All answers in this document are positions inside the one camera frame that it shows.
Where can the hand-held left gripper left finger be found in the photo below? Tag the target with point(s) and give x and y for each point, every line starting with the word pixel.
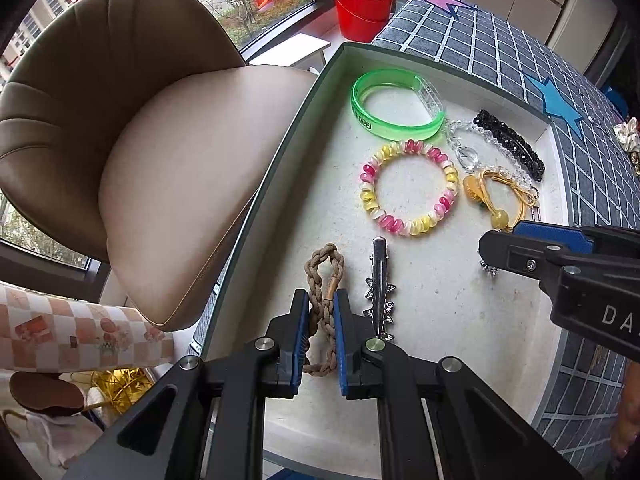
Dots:
pixel 300 330

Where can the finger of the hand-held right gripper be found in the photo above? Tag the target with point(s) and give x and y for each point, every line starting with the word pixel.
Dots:
pixel 515 255
pixel 550 232

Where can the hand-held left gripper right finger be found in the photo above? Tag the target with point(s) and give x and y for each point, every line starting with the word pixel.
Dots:
pixel 342 340

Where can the silver star hair clip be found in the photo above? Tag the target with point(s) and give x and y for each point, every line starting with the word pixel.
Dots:
pixel 379 270

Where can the white shallow box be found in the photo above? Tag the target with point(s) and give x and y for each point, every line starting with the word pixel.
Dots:
pixel 440 320

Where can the black beaded barrette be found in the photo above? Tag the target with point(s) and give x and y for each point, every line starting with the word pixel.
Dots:
pixel 505 140

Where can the cream satin scrunchie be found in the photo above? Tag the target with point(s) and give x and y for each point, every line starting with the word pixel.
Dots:
pixel 629 132

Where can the gold foil object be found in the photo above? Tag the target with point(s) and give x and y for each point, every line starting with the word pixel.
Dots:
pixel 122 387

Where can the grey checked star tablecloth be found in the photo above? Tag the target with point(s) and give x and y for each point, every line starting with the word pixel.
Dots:
pixel 500 50

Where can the pink checked printed cloth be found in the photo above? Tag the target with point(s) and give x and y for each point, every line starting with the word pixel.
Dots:
pixel 75 330

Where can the cream balcony cabinet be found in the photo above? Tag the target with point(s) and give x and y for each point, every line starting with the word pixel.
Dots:
pixel 550 0

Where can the brown slipper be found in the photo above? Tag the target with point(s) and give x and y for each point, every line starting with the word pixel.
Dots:
pixel 45 392

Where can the white step stool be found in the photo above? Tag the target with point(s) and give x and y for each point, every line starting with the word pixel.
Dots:
pixel 295 50

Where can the red plastic bucket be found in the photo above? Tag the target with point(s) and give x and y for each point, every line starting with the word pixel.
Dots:
pixel 360 15

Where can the beige leather chair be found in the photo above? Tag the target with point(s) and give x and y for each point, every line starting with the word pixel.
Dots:
pixel 100 110

